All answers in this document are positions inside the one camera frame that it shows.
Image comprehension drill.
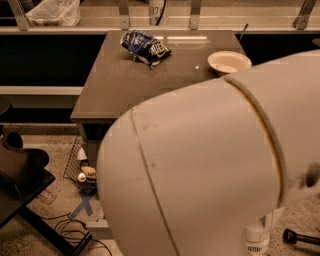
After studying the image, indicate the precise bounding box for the black table stand left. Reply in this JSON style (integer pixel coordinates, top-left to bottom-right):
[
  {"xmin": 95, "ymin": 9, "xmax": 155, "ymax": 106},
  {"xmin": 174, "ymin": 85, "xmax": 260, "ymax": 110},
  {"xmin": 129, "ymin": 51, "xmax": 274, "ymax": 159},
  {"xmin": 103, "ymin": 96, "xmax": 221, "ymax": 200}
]
[{"xmin": 0, "ymin": 168, "xmax": 94, "ymax": 256}]

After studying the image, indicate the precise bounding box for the wire basket with items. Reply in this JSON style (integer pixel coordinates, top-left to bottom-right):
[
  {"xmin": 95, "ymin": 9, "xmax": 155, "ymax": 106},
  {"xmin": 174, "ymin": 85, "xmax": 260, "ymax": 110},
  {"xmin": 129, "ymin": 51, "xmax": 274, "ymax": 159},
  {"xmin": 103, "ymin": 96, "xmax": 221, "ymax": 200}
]
[{"xmin": 63, "ymin": 136, "xmax": 96, "ymax": 193}]

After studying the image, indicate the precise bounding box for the brown chair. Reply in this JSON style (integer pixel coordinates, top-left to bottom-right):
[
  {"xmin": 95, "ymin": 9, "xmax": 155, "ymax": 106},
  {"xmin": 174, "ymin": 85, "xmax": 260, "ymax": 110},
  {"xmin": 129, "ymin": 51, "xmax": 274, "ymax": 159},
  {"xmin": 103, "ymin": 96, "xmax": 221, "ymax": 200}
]
[{"xmin": 0, "ymin": 132, "xmax": 49, "ymax": 198}]

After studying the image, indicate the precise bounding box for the grey drawer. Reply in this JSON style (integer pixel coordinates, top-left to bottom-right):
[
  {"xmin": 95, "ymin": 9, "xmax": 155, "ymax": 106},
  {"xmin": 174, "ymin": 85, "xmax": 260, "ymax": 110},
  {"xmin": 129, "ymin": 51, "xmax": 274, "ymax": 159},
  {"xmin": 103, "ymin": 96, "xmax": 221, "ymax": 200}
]
[{"xmin": 86, "ymin": 209, "xmax": 114, "ymax": 240}]

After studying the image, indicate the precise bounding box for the grey drawer cabinet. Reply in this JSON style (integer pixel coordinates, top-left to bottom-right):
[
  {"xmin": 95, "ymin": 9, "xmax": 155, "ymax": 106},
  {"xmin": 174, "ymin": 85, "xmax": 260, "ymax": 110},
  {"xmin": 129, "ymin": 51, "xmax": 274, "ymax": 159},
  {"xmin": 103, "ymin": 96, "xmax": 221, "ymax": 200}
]
[{"xmin": 71, "ymin": 30, "xmax": 243, "ymax": 165}]

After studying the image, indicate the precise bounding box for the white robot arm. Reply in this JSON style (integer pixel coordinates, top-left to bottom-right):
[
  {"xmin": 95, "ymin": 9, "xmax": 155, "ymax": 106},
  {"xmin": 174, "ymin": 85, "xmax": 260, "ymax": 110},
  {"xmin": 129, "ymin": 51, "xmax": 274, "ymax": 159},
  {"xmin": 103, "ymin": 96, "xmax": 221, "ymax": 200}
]
[{"xmin": 97, "ymin": 50, "xmax": 320, "ymax": 256}]

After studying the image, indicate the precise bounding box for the black cable on floor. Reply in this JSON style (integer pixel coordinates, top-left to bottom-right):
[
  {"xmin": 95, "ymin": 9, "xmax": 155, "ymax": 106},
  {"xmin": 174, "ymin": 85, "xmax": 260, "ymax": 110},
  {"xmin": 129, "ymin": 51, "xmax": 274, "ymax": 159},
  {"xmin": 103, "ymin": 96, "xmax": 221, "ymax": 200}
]
[{"xmin": 36, "ymin": 211, "xmax": 113, "ymax": 256}]

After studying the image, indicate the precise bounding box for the black caster leg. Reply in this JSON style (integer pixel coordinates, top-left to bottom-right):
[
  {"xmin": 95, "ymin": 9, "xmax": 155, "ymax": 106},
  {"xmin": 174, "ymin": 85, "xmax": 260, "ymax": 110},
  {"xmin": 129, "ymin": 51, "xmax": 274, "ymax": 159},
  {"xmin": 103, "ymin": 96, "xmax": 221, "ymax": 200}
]
[{"xmin": 282, "ymin": 229, "xmax": 320, "ymax": 246}]

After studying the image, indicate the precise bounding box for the white plastic bag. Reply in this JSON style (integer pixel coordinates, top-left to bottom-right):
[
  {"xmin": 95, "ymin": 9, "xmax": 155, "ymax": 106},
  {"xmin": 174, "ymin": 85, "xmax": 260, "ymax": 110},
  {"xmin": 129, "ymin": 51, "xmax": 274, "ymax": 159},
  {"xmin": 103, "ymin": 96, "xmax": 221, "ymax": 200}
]
[{"xmin": 26, "ymin": 0, "xmax": 80, "ymax": 27}]

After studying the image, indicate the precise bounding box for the blue chip bag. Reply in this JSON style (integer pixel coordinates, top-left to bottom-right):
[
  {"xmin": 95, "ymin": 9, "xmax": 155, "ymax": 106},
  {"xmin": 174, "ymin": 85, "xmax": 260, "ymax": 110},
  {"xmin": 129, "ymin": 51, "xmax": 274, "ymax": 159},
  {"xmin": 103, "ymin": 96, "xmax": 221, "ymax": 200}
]
[{"xmin": 120, "ymin": 30, "xmax": 172, "ymax": 69}]

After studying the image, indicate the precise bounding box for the white bowl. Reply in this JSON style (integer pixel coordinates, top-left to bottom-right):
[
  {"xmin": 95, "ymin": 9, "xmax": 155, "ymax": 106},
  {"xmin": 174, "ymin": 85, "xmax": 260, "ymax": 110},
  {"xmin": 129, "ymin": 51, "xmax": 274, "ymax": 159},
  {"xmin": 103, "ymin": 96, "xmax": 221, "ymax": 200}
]
[{"xmin": 207, "ymin": 51, "xmax": 252, "ymax": 76}]

